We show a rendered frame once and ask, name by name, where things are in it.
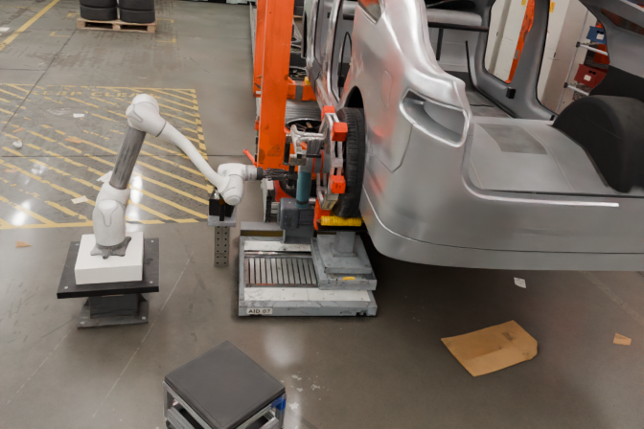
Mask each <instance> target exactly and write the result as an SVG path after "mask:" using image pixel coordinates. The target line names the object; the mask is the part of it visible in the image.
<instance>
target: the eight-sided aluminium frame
mask: <svg viewBox="0 0 644 429"><path fill-rule="evenodd" d="M334 122H338V123H339V120H338V118H337V117H336V115H335V113H326V114H325V115H324V119H323V121H322V124H321V126H320V127H319V134H323V132H325V124H326V123H327V125H328V127H329V130H330V144H331V162H330V174H329V182H328V189H327V173H323V186H320V173H316V195H317V197H318V201H319V204H320V209H321V210H331V209H332V208H333V206H334V204H335V202H336V201H337V199H338V196H339V193H331V190H330V187H329V185H330V178H331V175H334V168H337V172H336V175H339V176H341V171H342V168H343V158H342V142H337V157H335V153H334V141H332V134H331V130H332V127H333V124H334ZM322 194H324V199H323V196H322Z"/></svg>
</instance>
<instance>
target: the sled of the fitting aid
mask: <svg viewBox="0 0 644 429"><path fill-rule="evenodd" d="M316 239H317V237H312V238H311V240H310V250H311V255H312V259H313V264H314V269H315V274H316V278H317V283H318V288H319V290H376V285H377V278H376V276H375V273H374V270H373V268H372V271H371V274H344V273H324V269H323V265H322V261H321V257H320V253H319V249H318V244H317V240H316Z"/></svg>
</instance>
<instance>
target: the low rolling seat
mask: <svg viewBox="0 0 644 429"><path fill-rule="evenodd" d="M285 389H286V388H285V386H284V385H283V384H282V383H281V382H280V381H278V380H277V379H276V378H275V377H273V376H272V375H271V374H270V373H268V372H267V371H266V370H265V369H263V368H262V367H261V366H260V365H259V364H257V363H256V362H255V361H254V360H253V359H251V358H250V357H249V356H248V355H246V354H245V353H244V352H243V351H242V350H240V349H239V348H238V347H236V346H235V345H234V344H233V343H232V342H230V341H229V340H226V341H224V342H222V343H220V344H218V345H217V346H215V347H213V348H211V349H210V350H207V351H205V352H204V353H202V354H201V355H199V356H198V357H196V358H194V359H192V360H191V361H189V362H187V363H185V364H184V365H182V366H180V367H178V368H177V369H175V370H173V371H171V372H170V373H167V374H166V375H165V380H164V381H163V402H164V417H165V418H166V419H167V420H166V426H167V427H168V429H281V428H283V427H284V418H285V409H286V401H287V393H286V391H285ZM173 397H174V398H175V399H174V400H173ZM274 407H276V409H274Z"/></svg>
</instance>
